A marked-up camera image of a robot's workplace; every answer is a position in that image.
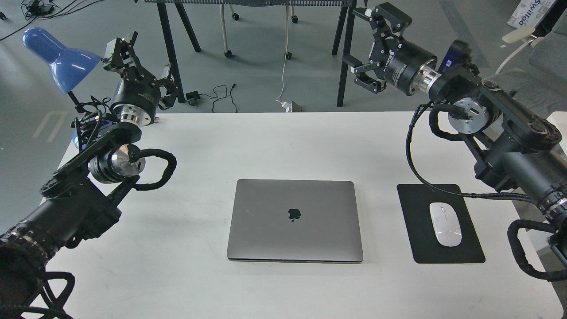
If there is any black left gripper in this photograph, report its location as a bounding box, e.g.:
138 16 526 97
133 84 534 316
102 31 180 126

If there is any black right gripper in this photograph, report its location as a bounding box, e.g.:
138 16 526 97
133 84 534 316
342 2 438 96

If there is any grey laptop computer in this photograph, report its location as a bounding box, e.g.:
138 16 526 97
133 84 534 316
227 179 363 263

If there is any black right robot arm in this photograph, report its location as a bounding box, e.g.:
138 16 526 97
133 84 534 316
342 2 567 281

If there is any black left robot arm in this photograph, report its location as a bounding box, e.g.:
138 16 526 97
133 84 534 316
1 28 179 319

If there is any black trestle table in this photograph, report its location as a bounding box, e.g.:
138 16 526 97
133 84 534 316
144 0 368 108

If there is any blue desk lamp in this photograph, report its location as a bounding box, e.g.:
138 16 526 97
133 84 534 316
23 27 102 149

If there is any rolling chair base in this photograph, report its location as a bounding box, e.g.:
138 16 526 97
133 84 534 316
220 2 299 60

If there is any black mouse pad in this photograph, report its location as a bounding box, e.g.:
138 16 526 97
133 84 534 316
396 184 485 264

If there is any white cardboard box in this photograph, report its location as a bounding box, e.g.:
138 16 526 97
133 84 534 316
507 0 556 29

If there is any grey chair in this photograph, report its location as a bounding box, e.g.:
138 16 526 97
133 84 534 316
487 22 567 118

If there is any white computer mouse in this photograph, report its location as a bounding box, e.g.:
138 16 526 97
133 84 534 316
429 202 462 248

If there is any black power adapter with cable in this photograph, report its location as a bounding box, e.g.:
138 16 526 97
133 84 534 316
185 83 239 113

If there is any white charger cable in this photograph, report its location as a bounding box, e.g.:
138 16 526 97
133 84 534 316
275 0 303 113

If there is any black cable bundle on floor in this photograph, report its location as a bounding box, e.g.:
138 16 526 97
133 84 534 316
0 0 102 41

